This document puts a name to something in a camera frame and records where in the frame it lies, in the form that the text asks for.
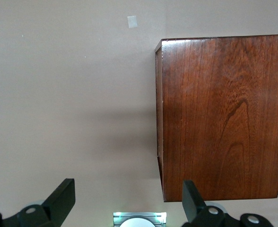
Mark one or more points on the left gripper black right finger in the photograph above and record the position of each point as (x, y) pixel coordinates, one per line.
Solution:
(193, 203)

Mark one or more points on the small grey tape patch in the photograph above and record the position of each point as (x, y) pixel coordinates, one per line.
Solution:
(132, 22)

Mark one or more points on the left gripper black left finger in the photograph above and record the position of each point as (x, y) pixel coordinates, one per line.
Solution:
(58, 201)

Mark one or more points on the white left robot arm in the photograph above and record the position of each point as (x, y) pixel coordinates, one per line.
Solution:
(137, 223)

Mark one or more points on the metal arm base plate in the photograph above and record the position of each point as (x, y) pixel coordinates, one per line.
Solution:
(139, 214)

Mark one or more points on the dark brown wooden cabinet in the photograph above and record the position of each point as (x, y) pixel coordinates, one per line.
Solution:
(224, 118)

